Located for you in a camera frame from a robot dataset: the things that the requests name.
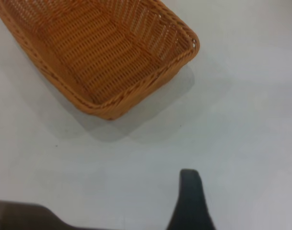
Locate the woven orange wicker basket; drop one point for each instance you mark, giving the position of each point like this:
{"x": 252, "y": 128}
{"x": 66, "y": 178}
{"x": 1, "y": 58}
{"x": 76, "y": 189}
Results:
{"x": 97, "y": 55}

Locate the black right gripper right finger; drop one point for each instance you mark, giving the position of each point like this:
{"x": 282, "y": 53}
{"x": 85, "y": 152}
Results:
{"x": 191, "y": 206}

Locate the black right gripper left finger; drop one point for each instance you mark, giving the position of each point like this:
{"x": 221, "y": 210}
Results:
{"x": 18, "y": 218}

